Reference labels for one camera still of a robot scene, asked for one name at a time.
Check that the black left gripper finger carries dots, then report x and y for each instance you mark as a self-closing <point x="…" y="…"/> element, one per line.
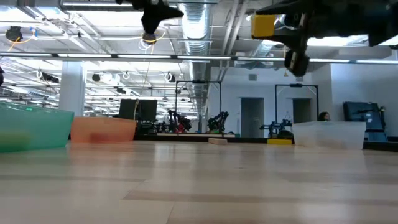
<point x="149" y="20"/>
<point x="168" y="12"/>

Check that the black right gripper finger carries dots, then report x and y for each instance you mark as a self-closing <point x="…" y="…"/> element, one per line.
<point x="292" y="41"/>
<point x="289" y="8"/>

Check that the yellow cube block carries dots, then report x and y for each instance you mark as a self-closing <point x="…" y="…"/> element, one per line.
<point x="262" y="26"/>

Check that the thin yellow plank block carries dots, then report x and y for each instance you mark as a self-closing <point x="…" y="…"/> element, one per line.
<point x="280" y="142"/>

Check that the long natural wood block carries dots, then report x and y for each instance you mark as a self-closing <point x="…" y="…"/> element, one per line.
<point x="217" y="141"/>

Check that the yellow cylinder block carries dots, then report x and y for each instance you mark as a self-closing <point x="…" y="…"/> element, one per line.
<point x="14" y="140"/>

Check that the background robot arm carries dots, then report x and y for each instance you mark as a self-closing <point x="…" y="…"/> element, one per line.
<point x="219" y="119"/>
<point x="180" y="123"/>

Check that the blue background robot arm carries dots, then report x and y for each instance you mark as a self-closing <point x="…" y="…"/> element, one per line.
<point x="275" y="127"/>

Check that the bright ceiling light panel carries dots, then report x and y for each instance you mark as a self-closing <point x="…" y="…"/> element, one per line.
<point x="335" y="41"/>

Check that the grey door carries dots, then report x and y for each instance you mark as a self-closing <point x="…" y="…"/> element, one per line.
<point x="301" y="110"/>
<point x="252" y="118"/>

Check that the long linear ceiling light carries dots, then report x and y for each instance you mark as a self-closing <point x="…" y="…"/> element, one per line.
<point x="87" y="55"/>

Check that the person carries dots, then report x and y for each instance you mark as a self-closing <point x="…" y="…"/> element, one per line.
<point x="324" y="116"/>

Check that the black monitor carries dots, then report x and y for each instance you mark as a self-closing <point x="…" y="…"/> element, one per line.
<point x="128" y="109"/>
<point x="148" y="109"/>

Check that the blue machine cart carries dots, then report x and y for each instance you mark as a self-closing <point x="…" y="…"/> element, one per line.
<point x="363" y="115"/>

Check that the clear plastic bin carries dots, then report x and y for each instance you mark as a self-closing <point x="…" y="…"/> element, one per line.
<point x="329" y="135"/>

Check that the white pillar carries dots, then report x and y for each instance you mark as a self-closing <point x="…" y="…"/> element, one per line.
<point x="72" y="90"/>

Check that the orange translucent plastic bin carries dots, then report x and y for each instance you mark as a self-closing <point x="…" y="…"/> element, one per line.
<point x="118" y="127"/>

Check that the background wooden table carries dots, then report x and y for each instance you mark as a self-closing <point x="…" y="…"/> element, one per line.
<point x="180" y="135"/>

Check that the green translucent plastic bin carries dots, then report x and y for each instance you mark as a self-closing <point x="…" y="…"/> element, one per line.
<point x="46" y="124"/>

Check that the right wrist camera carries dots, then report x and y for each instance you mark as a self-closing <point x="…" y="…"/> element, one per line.
<point x="297" y="63"/>

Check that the silver round ventilation duct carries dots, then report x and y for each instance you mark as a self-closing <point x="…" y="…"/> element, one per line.
<point x="196" y="25"/>

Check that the slanted silver ventilation duct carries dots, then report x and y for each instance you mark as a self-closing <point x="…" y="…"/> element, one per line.
<point x="262" y="49"/>

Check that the grey wall vent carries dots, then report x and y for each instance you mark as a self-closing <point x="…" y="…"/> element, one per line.
<point x="252" y="77"/>
<point x="299" y="77"/>

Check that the black frame stand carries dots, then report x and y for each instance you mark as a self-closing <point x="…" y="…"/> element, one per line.
<point x="199" y="81"/>
<point x="295" y="85"/>

